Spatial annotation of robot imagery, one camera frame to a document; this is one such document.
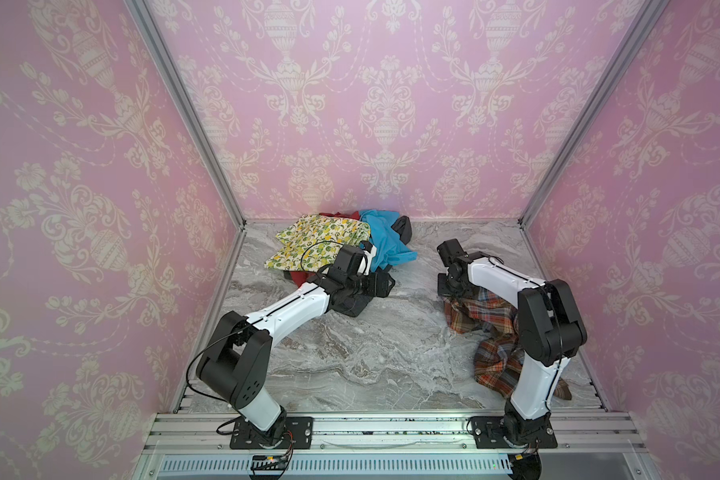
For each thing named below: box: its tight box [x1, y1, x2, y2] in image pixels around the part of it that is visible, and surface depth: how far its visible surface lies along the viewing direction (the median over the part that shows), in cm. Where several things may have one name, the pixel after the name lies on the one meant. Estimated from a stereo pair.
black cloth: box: [390, 215, 412, 245], surface depth 115 cm
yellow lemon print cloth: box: [264, 214, 371, 272], surface depth 105 cm
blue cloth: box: [359, 209, 418, 272], surface depth 102 cm
